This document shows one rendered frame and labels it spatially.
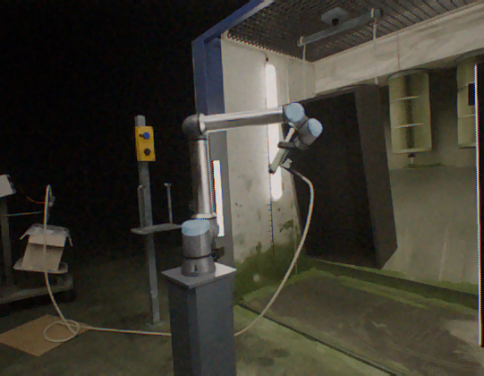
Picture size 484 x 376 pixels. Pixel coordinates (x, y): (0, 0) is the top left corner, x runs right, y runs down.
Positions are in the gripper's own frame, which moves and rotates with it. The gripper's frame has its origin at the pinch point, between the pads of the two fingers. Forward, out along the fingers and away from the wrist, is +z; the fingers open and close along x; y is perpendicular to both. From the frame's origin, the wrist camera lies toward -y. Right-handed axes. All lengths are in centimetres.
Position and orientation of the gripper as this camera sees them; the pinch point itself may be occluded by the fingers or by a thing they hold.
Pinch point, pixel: (280, 163)
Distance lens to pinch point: 198.7
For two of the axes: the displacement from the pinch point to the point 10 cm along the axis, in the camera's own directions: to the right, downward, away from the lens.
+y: 8.4, 5.3, 0.7
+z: -4.0, 5.4, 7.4
